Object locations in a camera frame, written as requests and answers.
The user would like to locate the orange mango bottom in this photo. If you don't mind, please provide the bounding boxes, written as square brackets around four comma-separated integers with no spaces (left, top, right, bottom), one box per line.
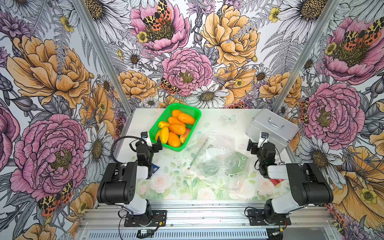
[168,132,182,148]

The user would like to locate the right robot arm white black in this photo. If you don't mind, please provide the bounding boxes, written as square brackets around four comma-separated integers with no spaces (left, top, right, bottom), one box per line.
[244,140,334,228]

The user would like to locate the yellow mango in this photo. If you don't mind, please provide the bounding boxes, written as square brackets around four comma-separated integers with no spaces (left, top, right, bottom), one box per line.
[159,127,169,144]

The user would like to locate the clear zip-top bag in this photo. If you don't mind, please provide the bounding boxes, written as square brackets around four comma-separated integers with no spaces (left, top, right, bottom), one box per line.
[185,133,257,200]

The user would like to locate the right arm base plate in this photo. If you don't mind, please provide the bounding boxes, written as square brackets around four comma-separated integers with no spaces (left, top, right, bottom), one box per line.
[245,209,292,227]

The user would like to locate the silver metal case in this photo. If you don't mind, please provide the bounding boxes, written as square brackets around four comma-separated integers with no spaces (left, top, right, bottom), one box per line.
[246,109,299,152]

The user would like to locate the red small packet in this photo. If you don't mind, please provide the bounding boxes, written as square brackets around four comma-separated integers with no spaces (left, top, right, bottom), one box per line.
[270,179,284,186]

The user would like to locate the green plastic basket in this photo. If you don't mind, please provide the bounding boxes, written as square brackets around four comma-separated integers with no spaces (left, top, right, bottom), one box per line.
[149,104,202,152]

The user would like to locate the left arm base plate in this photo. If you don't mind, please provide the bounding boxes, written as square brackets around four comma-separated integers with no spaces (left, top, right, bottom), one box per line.
[124,210,168,227]

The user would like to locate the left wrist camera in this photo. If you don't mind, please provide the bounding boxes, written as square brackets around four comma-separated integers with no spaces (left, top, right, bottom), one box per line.
[141,132,152,147]

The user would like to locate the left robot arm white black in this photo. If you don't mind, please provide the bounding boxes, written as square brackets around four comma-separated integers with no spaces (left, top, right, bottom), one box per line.
[97,132,163,226]

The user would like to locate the orange mango top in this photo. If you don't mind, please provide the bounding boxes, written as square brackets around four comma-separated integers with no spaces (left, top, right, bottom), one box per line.
[178,113,196,125]

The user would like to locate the small green circuit board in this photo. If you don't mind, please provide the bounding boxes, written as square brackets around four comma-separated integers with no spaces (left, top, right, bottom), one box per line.
[137,229,152,239]

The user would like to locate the orange mango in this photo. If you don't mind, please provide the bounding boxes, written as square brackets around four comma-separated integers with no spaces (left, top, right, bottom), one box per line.
[178,113,196,125]
[168,132,182,148]
[169,124,186,136]

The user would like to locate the blue white small packet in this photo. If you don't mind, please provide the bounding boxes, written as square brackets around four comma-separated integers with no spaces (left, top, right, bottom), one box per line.
[152,164,160,174]

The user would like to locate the orange mango middle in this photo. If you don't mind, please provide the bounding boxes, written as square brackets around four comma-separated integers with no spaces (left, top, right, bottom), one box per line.
[169,124,186,136]

